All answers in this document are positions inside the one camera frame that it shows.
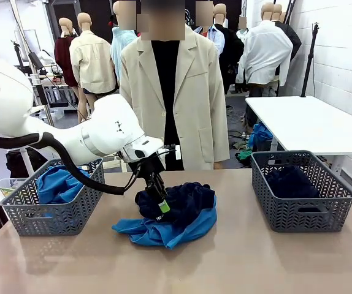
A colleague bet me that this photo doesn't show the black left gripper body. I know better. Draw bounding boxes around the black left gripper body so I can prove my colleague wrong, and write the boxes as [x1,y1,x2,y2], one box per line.
[128,151,167,186]

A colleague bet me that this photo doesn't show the navy velvet garment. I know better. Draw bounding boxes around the navy velvet garment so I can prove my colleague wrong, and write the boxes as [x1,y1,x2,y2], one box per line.
[266,165,321,200]
[134,182,216,229]

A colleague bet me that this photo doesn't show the blue garment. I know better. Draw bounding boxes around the blue garment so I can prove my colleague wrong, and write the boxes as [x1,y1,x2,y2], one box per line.
[111,195,218,251]
[36,165,91,205]

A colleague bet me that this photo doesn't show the person's left forearm beige sleeve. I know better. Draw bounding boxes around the person's left forearm beige sleeve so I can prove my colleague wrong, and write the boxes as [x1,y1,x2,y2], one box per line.
[207,116,231,165]

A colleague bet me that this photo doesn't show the person in beige blazer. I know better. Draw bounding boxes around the person in beige blazer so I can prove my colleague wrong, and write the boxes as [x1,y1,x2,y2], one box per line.
[119,0,231,172]

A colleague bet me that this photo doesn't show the green cloth pile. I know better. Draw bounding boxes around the green cloth pile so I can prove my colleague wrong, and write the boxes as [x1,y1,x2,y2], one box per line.
[235,148,253,162]

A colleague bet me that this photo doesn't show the grey plastic woven basket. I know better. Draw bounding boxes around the grey plastic woven basket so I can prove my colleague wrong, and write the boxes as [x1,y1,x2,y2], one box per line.
[0,157,107,236]
[251,149,352,233]

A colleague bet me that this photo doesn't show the blue cloth pile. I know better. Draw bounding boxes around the blue cloth pile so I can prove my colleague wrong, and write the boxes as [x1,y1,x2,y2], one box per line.
[248,122,274,153]

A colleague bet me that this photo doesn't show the mannequin in cream jacket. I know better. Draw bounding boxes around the mannequin in cream jacket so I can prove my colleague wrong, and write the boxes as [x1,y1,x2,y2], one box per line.
[69,12,117,123]

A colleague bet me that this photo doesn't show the white table with round leg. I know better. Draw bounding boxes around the white table with round leg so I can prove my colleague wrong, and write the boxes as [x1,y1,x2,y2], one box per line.
[0,125,36,178]

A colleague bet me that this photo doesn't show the mannequin in light blue shirt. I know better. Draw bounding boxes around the mannequin in light blue shirt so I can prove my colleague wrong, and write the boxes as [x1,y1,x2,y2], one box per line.
[110,0,139,83]

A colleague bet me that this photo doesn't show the slanted metal pole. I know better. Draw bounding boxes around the slanted metal pole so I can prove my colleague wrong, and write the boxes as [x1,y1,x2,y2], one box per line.
[9,0,56,128]

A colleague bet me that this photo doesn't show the black bag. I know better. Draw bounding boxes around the black bag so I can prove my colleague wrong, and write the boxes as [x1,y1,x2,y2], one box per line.
[6,146,48,179]

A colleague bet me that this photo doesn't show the mannequin in maroon top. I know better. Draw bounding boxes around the mannequin in maroon top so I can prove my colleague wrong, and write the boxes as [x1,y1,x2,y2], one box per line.
[54,17,79,89]

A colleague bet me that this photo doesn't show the clear plastic box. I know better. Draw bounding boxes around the clear plastic box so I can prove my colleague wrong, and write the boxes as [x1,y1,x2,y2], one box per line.
[0,177,26,198]

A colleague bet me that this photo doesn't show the mannequin in black jacket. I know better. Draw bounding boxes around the mannequin in black jacket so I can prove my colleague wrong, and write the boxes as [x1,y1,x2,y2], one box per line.
[213,3,245,94]

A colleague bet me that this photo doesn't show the mannequin in blue collared shirt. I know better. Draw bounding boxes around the mannequin in blue collared shirt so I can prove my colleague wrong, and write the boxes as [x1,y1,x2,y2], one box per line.
[194,1,226,53]

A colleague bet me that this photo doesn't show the small black monitor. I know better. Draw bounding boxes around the small black monitor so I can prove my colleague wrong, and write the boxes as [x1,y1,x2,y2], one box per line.
[28,51,47,74]

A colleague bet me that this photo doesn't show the mannequin in white shirt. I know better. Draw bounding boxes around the mannequin in white shirt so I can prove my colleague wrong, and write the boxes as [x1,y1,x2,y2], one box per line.
[235,2,294,97]

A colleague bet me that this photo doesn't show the large white table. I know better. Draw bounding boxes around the large white table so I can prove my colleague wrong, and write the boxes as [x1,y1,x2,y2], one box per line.
[245,96,352,176]

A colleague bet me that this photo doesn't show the black tripod stand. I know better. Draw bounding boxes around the black tripod stand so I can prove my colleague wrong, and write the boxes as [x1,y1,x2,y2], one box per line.
[300,21,320,98]

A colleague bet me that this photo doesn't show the mannequin in black coat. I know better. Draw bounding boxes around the mannequin in black coat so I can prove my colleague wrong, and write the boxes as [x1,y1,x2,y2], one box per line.
[272,3,302,62]

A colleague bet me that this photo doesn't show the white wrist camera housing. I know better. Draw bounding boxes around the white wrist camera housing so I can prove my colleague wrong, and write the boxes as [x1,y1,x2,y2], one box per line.
[121,136,164,163]

